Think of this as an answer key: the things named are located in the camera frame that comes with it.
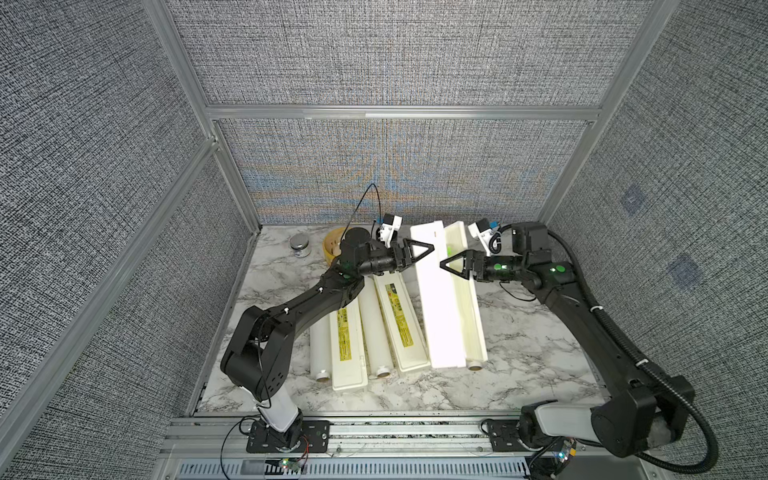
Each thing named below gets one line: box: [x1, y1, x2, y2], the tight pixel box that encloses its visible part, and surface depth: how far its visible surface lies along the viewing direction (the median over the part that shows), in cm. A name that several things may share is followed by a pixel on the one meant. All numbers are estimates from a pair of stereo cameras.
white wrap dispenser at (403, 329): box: [372, 273, 432, 374], surface depth 87 cm
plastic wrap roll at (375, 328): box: [359, 276, 393, 378], surface depth 88 cm
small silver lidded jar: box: [289, 233, 311, 258], surface depth 109 cm
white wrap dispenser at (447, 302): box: [410, 221, 489, 369], surface depth 70 cm
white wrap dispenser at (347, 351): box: [329, 298, 369, 391], surface depth 81 cm
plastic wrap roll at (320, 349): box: [310, 312, 333, 383], surface depth 84 cm
